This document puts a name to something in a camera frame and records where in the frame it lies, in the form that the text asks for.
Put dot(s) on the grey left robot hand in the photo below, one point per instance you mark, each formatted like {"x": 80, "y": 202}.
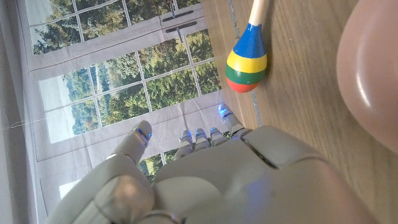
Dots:
{"x": 217, "y": 174}

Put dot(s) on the multicoloured puzzle cube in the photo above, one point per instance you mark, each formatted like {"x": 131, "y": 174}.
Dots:
{"x": 247, "y": 62}

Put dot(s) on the pink round plate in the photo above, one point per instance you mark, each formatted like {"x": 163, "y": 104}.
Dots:
{"x": 373, "y": 77}

